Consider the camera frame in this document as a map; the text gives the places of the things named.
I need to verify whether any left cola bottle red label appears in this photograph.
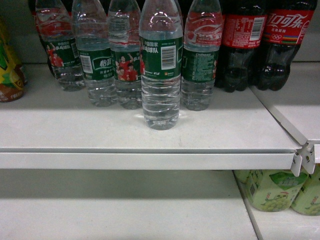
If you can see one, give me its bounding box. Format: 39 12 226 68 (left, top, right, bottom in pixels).
215 0 268 93

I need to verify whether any green grape drink bottle right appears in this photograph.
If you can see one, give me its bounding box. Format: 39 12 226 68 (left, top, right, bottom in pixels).
291 163 320 216

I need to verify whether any cola bottle red label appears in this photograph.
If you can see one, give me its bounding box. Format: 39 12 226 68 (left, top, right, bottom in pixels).
215 0 268 93
256 0 318 91

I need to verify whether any green grape drink bottle left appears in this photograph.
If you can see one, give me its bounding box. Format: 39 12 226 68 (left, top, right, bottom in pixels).
245 169 309 212

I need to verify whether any white right neighbouring shelf board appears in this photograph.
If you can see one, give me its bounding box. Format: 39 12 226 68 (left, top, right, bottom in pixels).
250 62 320 175

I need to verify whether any white metal shelf board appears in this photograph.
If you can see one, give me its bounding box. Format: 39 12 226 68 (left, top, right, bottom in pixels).
0 64 300 170

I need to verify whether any green grape drink bottle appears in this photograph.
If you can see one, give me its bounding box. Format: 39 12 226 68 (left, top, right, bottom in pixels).
291 163 320 216
245 169 309 212

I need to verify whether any right cola bottle red label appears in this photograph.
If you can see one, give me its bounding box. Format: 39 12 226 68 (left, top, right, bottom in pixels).
256 0 318 91

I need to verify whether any water bottle green label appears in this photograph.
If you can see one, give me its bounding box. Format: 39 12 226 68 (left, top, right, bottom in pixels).
71 0 117 107
181 0 224 111
139 0 183 130

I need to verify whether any lower white shelf board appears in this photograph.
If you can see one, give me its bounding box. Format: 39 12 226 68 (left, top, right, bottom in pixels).
0 198 257 240

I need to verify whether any yellow iced tea bottle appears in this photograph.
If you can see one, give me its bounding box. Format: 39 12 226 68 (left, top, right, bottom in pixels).
0 16 26 103

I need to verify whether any far left water bottle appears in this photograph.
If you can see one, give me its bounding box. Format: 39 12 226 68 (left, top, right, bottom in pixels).
35 0 85 92

